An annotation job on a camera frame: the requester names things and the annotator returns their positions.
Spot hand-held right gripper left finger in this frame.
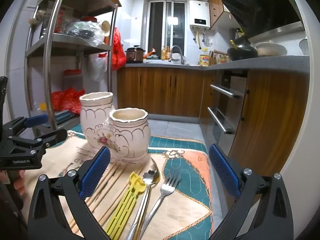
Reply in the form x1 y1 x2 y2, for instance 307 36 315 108
27 146 112 240

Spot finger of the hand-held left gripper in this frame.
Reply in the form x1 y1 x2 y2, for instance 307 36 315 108
2 114 49 137
7 129 68 155

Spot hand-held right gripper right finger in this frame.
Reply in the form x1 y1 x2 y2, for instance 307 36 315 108
209 144 294 240

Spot row of wooden chopsticks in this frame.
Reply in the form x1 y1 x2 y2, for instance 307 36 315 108
85 164 133 222

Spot tall floral ceramic jar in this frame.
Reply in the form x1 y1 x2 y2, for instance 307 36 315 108
79 92 115 148

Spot yellow plastic tongs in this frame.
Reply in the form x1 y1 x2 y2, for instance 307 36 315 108
104 171 146 239

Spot small flower-end metal spoon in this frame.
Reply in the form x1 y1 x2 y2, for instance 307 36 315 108
124 170 155 240

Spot short floral ceramic jar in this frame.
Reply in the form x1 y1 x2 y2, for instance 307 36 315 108
109 108 150 161

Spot silver metal spoon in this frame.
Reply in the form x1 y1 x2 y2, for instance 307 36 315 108
136 158 161 240

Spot metal fork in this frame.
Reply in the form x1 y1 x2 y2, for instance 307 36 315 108
144 171 181 240

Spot person's left hand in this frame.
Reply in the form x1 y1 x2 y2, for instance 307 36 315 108
0 170 26 197

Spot crumpled red plastic bag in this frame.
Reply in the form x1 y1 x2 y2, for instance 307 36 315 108
51 88 85 114

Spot patterned table mat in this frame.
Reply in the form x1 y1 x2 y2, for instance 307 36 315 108
21 127 215 240

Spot steel shelf rack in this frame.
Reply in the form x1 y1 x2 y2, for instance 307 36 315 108
24 0 119 137

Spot red-lid plastic container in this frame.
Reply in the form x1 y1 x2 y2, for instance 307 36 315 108
62 69 83 93

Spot built-in steel oven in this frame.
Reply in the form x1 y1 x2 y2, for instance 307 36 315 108
207 70 249 155

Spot white plastic bag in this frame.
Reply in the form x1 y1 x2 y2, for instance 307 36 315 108
89 54 108 82

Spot clear plastic bag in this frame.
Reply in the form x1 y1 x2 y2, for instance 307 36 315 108
66 20 104 47

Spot wooden base cabinets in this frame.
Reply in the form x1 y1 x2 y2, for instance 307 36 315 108
117 66 310 178

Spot hanging red plastic bag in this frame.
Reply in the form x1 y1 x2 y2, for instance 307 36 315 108
111 27 127 70

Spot condiment bottles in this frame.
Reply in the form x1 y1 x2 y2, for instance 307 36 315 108
209 50 228 65

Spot electric pressure cooker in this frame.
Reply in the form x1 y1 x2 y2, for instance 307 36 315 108
125 45 144 64

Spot grey kitchen countertop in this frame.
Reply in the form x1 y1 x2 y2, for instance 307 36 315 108
124 55 310 74

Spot black wok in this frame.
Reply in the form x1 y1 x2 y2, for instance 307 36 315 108
227 40 258 61

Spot white ceramic pot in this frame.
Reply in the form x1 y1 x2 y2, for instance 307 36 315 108
255 41 288 57

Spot amber glass bottles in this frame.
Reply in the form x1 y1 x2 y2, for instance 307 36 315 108
161 46 172 60

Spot chrome sink faucet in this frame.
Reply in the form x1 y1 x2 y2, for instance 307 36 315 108
169 45 184 63

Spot white bowl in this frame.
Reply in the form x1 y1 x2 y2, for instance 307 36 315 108
299 39 310 55

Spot kitchen window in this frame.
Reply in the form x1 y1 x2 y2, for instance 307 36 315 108
147 0 187 57

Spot white water heater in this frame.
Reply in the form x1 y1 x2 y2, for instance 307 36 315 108
189 0 210 29

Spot black range hood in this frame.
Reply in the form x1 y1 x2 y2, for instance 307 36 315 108
221 0 304 39

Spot wooden wall cabinets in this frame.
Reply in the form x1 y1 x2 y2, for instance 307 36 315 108
207 0 234 29

